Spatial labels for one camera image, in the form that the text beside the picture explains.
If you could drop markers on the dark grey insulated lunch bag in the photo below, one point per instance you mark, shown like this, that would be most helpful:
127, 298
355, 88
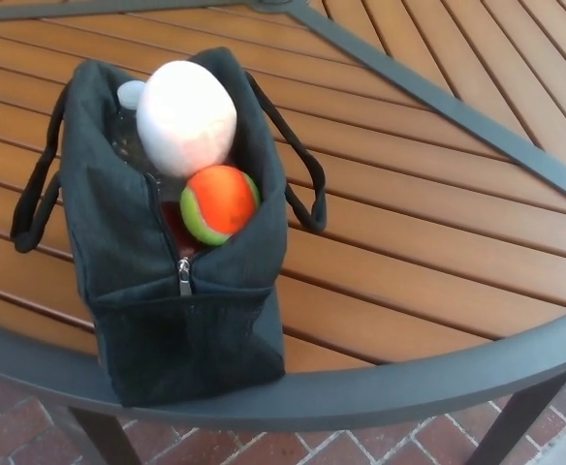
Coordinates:
118, 290

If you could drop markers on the orange and green tennis ball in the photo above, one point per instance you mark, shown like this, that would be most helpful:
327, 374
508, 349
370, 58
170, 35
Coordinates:
220, 203

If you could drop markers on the cream round soft toy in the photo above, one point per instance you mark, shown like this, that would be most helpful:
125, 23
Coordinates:
186, 121

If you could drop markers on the clear plastic water bottle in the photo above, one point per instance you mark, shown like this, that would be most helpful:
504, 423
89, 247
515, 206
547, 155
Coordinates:
130, 94

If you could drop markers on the dark metal table leg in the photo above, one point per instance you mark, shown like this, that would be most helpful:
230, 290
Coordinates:
103, 441
515, 421

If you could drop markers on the red apple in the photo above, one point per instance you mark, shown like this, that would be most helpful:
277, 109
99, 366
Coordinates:
181, 232

